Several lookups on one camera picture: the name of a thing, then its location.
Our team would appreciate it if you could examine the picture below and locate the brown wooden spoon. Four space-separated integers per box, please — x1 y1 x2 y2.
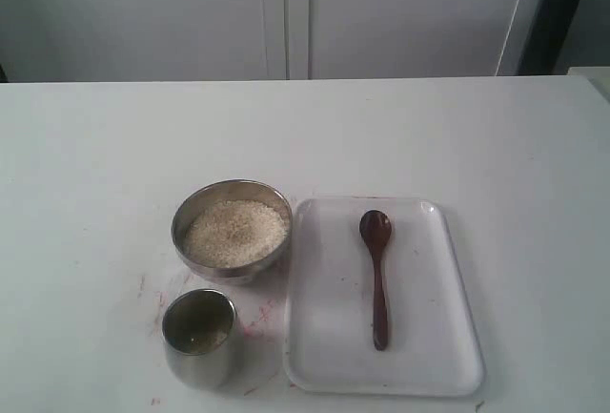
359 210 392 351

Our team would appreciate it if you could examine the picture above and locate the steel bowl of rice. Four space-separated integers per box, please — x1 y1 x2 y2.
171 179 293 284

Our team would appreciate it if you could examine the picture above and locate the small steel cup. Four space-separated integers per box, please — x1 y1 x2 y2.
161 289 239 390

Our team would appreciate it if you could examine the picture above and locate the white plastic tray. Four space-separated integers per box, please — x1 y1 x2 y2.
283 196 484 398

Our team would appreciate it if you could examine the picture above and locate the white cabinet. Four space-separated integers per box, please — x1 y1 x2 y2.
1 0 540 82

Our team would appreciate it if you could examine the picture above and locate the dark vertical post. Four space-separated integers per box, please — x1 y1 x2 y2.
518 0 580 76

